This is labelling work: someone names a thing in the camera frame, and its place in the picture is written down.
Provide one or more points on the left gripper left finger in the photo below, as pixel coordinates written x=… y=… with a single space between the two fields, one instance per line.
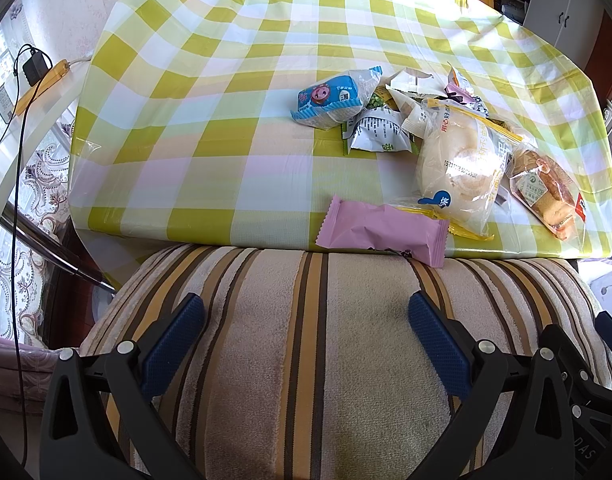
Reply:
x=99 y=420

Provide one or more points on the white nut cake packet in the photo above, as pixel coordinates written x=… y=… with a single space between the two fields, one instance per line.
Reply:
x=408 y=88

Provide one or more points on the green white snack packet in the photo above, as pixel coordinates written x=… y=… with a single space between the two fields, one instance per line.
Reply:
x=378 y=127

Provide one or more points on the green checkered tablecloth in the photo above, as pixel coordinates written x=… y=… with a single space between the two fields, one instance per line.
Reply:
x=238 y=122

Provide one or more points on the blue cartoon snack bag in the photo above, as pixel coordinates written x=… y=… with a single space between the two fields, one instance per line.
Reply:
x=330 y=103

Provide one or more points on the sliced bread bag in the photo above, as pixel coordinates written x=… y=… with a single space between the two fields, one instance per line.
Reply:
x=547 y=190

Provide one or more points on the striped sofa cushion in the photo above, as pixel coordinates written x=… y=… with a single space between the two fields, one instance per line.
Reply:
x=307 y=367

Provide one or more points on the black power adapter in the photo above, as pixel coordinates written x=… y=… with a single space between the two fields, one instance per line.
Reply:
x=36 y=66

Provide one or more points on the orange white snack packet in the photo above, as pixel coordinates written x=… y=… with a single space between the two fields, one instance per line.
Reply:
x=457 y=89

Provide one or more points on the pink snack packet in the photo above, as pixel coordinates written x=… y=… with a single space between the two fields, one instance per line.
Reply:
x=349 y=224

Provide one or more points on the large white bun bag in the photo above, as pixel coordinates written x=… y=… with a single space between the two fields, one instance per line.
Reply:
x=460 y=165

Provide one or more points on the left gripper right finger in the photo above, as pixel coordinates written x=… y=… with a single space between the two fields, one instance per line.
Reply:
x=536 y=439

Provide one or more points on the white cabinet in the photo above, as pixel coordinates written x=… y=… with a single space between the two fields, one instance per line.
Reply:
x=571 y=26

